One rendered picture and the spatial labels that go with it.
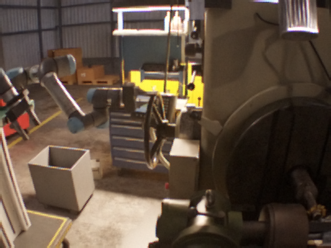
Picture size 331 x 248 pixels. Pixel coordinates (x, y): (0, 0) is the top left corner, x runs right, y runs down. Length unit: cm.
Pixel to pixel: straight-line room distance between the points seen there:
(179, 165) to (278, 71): 49
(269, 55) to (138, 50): 241
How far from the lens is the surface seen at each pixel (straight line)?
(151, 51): 317
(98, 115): 125
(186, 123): 117
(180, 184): 102
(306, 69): 101
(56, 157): 306
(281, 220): 79
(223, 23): 94
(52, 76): 137
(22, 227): 230
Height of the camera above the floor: 179
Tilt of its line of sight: 21 degrees down
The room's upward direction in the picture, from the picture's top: straight up
